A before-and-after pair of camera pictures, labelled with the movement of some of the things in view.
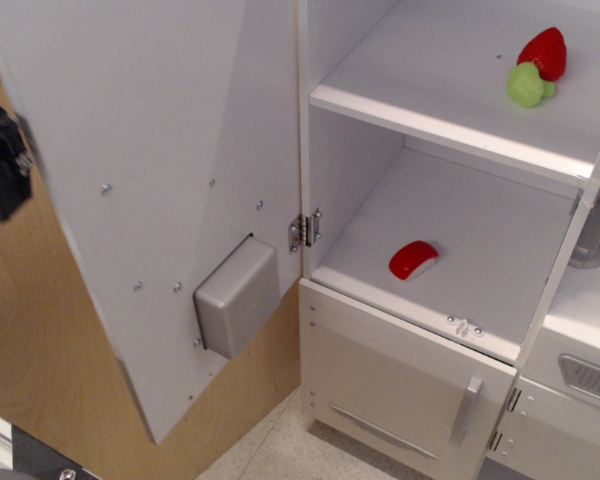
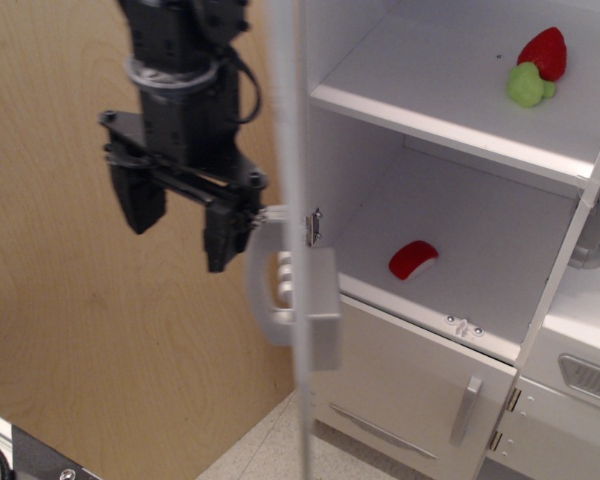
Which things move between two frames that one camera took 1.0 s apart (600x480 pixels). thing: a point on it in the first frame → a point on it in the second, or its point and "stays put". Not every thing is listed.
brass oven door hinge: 514,399 stays put
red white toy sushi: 413,261 stays put
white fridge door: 162,134 → 290,239
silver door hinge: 304,230 stays put
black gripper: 2,147 → 191,136
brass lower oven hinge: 496,440 stays put
